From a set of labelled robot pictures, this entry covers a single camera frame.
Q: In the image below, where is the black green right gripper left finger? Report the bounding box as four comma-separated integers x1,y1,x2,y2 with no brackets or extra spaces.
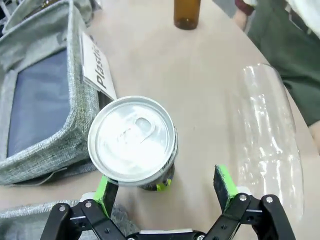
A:
43,174,126,240

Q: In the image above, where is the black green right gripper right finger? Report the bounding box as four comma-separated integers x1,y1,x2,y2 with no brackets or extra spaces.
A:
205,164,300,240

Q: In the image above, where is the silver top drink can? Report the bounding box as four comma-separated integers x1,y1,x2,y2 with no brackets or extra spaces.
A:
87,95,180,192

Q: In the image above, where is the grey fabric basket plastic label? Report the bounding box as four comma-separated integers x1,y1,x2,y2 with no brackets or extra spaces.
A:
0,0,118,186

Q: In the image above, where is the grey fabric basket with bottle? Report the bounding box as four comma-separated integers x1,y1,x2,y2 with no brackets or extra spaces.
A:
0,0,97,38

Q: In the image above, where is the clear plastic bottle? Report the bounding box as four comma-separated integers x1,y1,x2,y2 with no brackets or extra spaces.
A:
224,62,305,226

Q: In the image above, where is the white plastic label card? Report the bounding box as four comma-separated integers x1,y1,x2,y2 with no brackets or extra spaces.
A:
80,31,118,101

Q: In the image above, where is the person in green clothes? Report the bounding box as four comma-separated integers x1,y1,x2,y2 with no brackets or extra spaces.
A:
233,0,320,156

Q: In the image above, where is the brown glass bottle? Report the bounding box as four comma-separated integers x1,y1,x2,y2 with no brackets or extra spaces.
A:
173,0,202,30

